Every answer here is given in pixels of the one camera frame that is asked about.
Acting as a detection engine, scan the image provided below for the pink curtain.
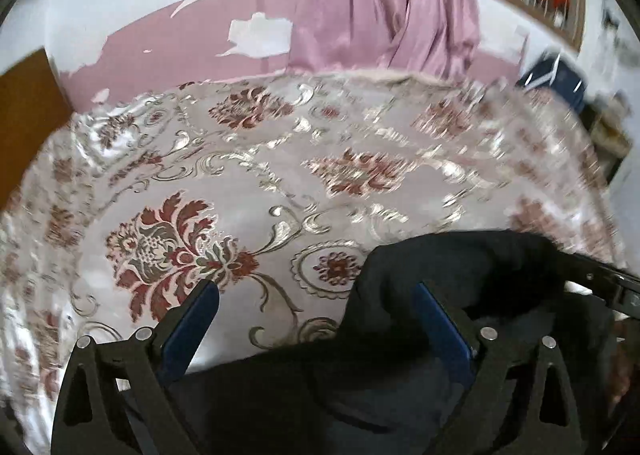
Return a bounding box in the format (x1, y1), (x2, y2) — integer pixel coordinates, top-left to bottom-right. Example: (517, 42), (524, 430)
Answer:
(287, 0), (421, 76)
(390, 0), (482, 80)

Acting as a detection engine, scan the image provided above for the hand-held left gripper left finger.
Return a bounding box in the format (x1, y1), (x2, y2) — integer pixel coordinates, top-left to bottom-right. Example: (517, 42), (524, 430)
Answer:
(50, 279), (221, 455)

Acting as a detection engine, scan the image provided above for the floral satin bedspread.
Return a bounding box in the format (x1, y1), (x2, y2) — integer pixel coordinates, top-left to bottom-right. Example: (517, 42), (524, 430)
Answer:
(0, 72), (631, 455)

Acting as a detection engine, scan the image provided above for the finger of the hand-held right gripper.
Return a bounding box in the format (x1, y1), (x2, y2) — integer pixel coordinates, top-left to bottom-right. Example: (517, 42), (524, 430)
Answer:
(560, 251), (640, 318)

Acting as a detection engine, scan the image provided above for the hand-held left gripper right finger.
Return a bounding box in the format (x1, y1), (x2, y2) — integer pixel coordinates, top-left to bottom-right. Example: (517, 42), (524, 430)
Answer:
(411, 282), (586, 455)

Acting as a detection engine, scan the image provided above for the dark blue bag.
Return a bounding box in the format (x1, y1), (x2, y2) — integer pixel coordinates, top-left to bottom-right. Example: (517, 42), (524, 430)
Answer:
(517, 51), (588, 108)

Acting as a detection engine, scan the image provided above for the black sweater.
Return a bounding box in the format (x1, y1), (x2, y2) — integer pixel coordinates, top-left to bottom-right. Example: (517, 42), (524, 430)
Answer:
(165, 229), (631, 455)

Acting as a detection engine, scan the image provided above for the brown wooden headboard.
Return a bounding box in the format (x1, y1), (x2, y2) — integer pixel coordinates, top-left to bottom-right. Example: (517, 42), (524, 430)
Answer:
(0, 49), (76, 210)

